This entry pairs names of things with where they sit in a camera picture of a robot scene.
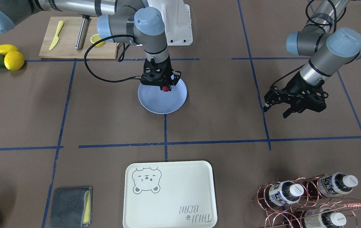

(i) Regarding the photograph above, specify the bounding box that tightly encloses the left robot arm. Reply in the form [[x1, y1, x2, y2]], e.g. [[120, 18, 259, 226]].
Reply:
[[263, 0, 361, 118]]

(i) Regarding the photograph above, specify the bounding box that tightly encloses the copper wire bottle rack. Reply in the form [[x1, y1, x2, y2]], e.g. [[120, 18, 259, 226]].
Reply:
[[252, 181, 361, 228]]

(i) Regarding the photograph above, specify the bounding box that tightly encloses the yellow plastic knife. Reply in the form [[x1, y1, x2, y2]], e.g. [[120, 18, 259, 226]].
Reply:
[[48, 20, 64, 51]]

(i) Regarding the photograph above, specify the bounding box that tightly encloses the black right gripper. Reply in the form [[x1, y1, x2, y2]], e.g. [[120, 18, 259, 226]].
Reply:
[[140, 58, 181, 92]]

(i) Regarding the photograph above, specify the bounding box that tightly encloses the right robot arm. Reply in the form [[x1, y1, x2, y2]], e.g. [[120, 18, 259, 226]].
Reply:
[[0, 0, 181, 92]]

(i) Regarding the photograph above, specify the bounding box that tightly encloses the red strawberry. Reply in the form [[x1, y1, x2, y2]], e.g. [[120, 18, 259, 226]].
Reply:
[[162, 85, 171, 92]]

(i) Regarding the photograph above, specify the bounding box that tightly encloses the blue round plate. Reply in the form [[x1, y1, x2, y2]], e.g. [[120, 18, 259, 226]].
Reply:
[[138, 79, 187, 114]]

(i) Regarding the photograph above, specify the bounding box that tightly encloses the steel rod black tip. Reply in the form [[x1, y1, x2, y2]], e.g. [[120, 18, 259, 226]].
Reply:
[[75, 15, 90, 51]]

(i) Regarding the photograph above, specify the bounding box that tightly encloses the cream bear tray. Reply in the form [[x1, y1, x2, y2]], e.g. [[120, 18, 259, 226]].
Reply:
[[123, 161, 218, 228]]

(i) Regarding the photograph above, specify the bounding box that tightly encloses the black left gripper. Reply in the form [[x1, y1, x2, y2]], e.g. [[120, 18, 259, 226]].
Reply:
[[263, 73, 328, 118]]

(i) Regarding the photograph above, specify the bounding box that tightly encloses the yellow lemon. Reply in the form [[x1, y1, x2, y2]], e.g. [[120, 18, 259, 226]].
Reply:
[[4, 50, 25, 71], [0, 44, 19, 56]]

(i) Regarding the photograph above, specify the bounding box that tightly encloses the grey folded cloth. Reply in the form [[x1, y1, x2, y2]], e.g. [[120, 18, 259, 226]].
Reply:
[[49, 186, 93, 228]]

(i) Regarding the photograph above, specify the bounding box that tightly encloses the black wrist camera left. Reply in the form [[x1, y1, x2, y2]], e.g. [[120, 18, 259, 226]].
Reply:
[[297, 87, 329, 112]]

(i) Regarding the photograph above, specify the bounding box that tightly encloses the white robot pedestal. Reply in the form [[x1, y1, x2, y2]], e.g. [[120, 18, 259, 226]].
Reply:
[[147, 0, 193, 46]]

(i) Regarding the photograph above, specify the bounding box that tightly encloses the dark drink bottle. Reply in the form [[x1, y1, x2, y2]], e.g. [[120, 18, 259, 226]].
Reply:
[[317, 172, 358, 197], [265, 181, 305, 208], [301, 207, 347, 228]]

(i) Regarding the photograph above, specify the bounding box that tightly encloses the wooden cutting board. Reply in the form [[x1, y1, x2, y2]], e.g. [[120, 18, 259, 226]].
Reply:
[[39, 17, 119, 60]]

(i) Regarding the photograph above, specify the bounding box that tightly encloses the lemon half slice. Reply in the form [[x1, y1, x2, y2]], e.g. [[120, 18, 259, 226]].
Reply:
[[90, 34, 106, 47]]

